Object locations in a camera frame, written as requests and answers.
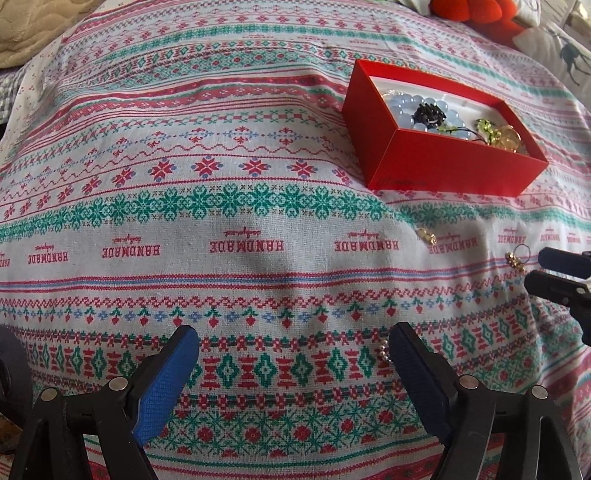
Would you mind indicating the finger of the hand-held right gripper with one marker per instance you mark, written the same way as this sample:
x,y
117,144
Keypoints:
x,y
565,261
554,286

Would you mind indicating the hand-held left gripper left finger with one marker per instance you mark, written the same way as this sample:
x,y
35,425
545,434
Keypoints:
x,y
161,387

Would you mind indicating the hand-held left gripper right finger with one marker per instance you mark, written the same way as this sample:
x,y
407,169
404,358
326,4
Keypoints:
x,y
420,383

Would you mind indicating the hoop earring with beads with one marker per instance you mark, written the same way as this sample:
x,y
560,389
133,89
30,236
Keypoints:
x,y
513,259

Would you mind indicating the red cardboard box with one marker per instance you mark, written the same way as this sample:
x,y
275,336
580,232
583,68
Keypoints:
x,y
415,157

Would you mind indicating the black hair claw clip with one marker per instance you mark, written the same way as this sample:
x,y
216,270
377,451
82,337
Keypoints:
x,y
427,116

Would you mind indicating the gold bead earring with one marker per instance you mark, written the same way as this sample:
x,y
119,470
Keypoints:
x,y
428,237

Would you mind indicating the patterned knit-print tablecloth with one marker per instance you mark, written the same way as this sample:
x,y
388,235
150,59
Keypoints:
x,y
207,207

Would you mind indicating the white deer-print cloth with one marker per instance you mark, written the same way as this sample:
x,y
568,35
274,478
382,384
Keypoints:
x,y
563,46

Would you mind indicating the orange plush toy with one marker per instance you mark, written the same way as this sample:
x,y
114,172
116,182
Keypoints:
x,y
471,14

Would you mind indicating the grey checkered cloth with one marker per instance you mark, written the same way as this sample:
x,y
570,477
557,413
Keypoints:
x,y
9,92

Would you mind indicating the beige fleece blanket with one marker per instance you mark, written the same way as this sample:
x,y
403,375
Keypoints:
x,y
32,27

